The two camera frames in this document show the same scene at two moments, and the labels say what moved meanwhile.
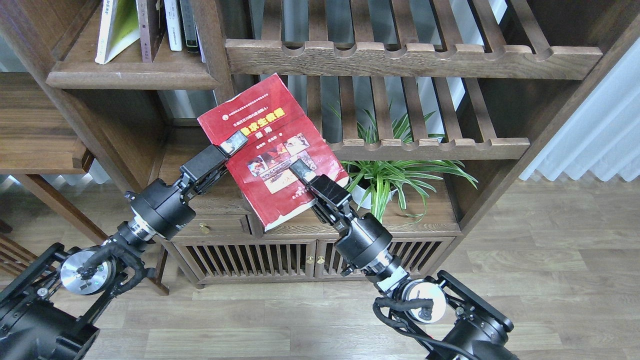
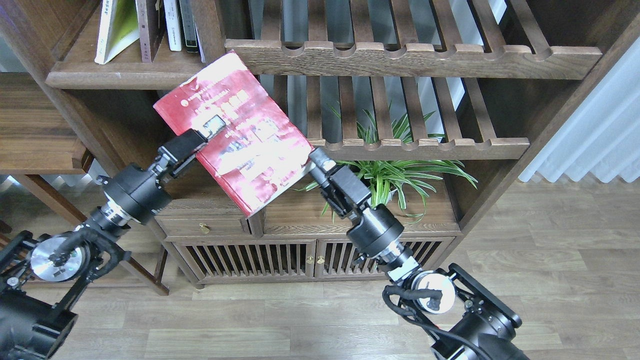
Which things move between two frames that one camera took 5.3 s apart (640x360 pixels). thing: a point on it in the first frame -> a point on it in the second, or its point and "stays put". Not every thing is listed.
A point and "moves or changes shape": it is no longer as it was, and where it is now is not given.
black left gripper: [165, 209] -> [139, 195]
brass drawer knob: [204, 228] stays put
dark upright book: [187, 7] stays put
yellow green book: [120, 27] stays put
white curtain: [602, 138] stays put
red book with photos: [279, 133] moves or changes shape
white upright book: [173, 25] stays put
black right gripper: [360, 239] -> [375, 228]
